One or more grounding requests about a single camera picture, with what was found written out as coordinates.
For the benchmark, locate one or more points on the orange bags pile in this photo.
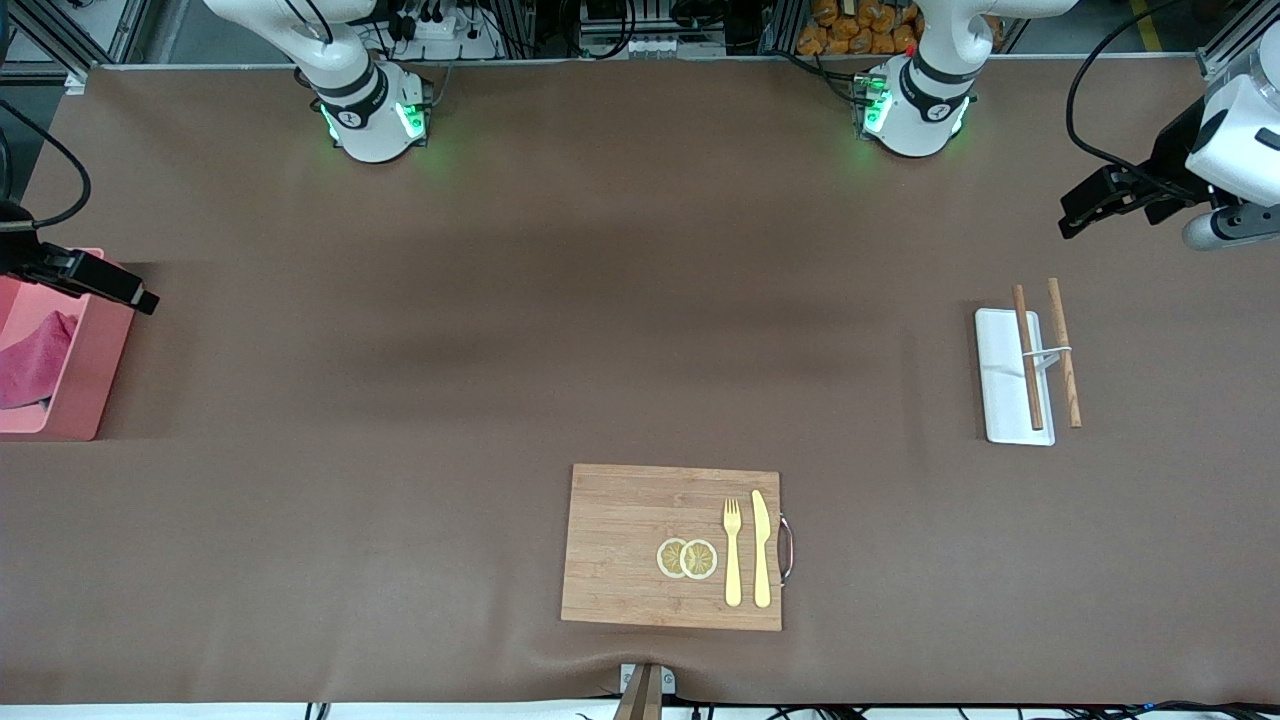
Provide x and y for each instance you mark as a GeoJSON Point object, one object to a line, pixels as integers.
{"type": "Point", "coordinates": [850, 35]}

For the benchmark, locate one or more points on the white power strip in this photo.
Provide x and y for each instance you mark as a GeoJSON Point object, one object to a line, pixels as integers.
{"type": "Point", "coordinates": [450, 35]}

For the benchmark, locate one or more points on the aluminium frame rail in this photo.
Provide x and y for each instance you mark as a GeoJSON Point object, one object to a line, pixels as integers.
{"type": "Point", "coordinates": [1225, 50]}
{"type": "Point", "coordinates": [90, 35]}

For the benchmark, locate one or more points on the wooden rack rod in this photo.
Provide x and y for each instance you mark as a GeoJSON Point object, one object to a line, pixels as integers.
{"type": "Point", "coordinates": [1028, 360]}
{"type": "Point", "coordinates": [1064, 350]}

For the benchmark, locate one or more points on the bamboo cutting board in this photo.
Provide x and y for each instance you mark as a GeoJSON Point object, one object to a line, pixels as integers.
{"type": "Point", "coordinates": [620, 540]}

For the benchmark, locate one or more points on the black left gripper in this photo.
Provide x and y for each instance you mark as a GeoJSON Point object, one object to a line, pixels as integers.
{"type": "Point", "coordinates": [1166, 160]}

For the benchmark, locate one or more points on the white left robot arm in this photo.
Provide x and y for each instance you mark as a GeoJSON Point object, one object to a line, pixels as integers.
{"type": "Point", "coordinates": [920, 110]}

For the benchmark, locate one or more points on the pink plastic bin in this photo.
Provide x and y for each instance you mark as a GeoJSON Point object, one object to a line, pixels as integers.
{"type": "Point", "coordinates": [90, 380]}

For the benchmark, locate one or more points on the lemon slice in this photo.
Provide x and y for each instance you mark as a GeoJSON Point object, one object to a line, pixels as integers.
{"type": "Point", "coordinates": [667, 558]}
{"type": "Point", "coordinates": [699, 560]}

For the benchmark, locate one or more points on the table edge bracket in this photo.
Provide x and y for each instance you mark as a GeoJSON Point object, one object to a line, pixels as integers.
{"type": "Point", "coordinates": [640, 695]}

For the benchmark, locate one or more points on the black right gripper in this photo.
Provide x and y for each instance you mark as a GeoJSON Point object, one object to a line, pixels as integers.
{"type": "Point", "coordinates": [22, 256]}

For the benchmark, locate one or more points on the white rack base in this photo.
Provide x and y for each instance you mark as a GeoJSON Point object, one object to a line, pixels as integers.
{"type": "Point", "coordinates": [1000, 390]}

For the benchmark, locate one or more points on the yellow plastic knife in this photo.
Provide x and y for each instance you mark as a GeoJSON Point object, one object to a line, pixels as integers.
{"type": "Point", "coordinates": [762, 550]}

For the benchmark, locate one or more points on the pink microfibre cloth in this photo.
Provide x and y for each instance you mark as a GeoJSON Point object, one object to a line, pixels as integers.
{"type": "Point", "coordinates": [35, 365]}

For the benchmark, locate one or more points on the yellow plastic fork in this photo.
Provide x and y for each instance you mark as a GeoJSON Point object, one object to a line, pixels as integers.
{"type": "Point", "coordinates": [733, 560]}

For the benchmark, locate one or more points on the grey electrical box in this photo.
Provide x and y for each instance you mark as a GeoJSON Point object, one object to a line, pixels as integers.
{"type": "Point", "coordinates": [630, 35]}

